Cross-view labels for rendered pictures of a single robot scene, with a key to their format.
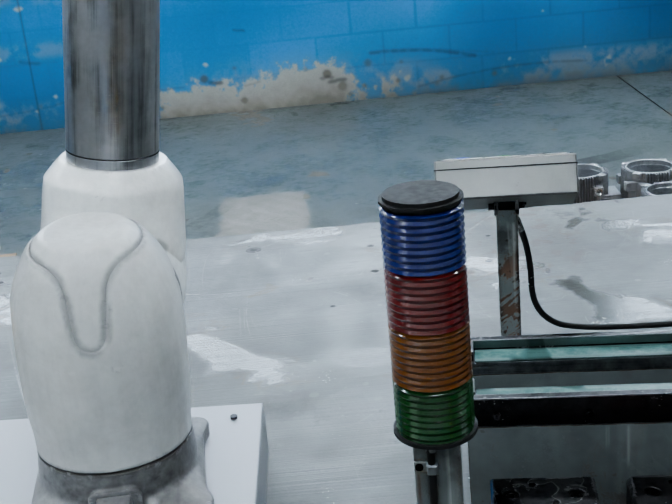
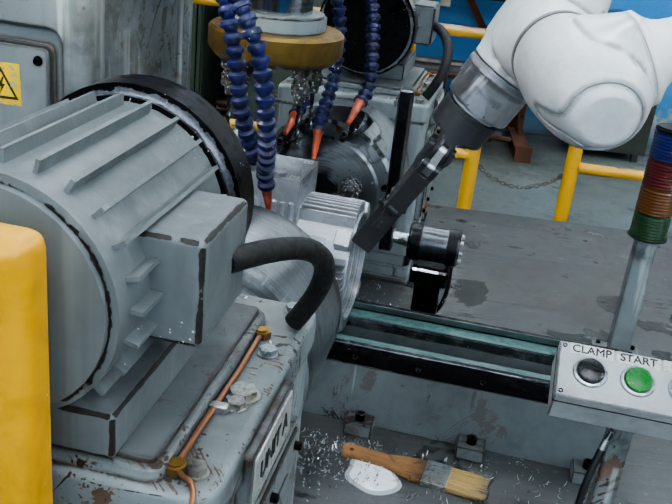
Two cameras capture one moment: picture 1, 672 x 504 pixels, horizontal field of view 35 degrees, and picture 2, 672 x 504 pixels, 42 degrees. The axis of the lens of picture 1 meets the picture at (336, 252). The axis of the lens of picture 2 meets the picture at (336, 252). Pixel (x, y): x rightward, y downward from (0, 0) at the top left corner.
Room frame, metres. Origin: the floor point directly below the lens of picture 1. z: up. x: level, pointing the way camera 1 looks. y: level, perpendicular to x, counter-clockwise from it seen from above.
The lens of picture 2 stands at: (2.12, -0.52, 1.53)
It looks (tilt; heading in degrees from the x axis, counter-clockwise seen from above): 23 degrees down; 182
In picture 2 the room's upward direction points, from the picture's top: 7 degrees clockwise
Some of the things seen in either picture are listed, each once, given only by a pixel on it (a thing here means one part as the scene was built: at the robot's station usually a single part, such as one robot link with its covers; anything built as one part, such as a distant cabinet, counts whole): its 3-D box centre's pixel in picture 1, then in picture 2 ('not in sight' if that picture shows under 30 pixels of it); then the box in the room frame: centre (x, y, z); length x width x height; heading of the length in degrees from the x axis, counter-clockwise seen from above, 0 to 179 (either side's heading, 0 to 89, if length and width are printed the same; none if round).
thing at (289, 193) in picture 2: not in sight; (267, 187); (0.94, -0.67, 1.11); 0.12 x 0.11 x 0.07; 82
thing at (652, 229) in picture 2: (433, 401); (650, 224); (0.72, -0.06, 1.05); 0.06 x 0.06 x 0.04
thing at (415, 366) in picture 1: (430, 347); (657, 198); (0.72, -0.06, 1.10); 0.06 x 0.06 x 0.04
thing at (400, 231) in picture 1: (422, 232); (671, 145); (0.72, -0.06, 1.19); 0.06 x 0.06 x 0.04
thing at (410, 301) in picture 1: (426, 291); (664, 172); (0.72, -0.06, 1.14); 0.06 x 0.06 x 0.04
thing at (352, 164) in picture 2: not in sight; (336, 172); (0.61, -0.59, 1.04); 0.41 x 0.25 x 0.25; 172
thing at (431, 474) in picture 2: not in sight; (414, 469); (1.13, -0.42, 0.80); 0.21 x 0.05 x 0.01; 76
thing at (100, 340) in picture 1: (100, 328); not in sight; (0.96, 0.23, 1.03); 0.18 x 0.16 x 0.22; 5
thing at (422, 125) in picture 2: not in sight; (360, 160); (0.35, -0.56, 0.99); 0.35 x 0.31 x 0.37; 172
